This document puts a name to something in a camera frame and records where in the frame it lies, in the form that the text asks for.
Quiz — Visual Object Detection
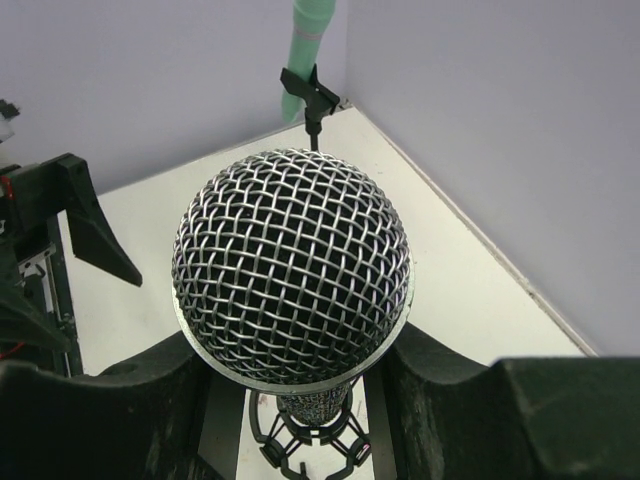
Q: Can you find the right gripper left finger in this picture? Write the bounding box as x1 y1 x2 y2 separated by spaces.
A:
1 333 210 479

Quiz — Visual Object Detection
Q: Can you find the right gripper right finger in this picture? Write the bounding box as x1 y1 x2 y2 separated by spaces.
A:
372 325 639 479

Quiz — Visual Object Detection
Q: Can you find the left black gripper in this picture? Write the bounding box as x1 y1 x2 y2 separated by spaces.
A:
1 154 143 352

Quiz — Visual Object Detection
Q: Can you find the black tripod shock-mount stand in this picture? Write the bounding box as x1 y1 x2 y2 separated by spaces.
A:
248 381 372 479

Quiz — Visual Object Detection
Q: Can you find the black glitter microphone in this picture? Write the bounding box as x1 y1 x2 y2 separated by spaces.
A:
171 149 415 426

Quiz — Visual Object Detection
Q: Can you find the black round-base clip stand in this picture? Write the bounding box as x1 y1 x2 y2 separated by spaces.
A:
280 65 341 152

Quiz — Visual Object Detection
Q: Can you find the teal plastic microphone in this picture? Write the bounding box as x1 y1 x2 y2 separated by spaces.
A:
280 0 339 125

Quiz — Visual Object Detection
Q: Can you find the black front mounting rail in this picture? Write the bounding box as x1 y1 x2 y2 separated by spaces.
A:
18 216 84 377

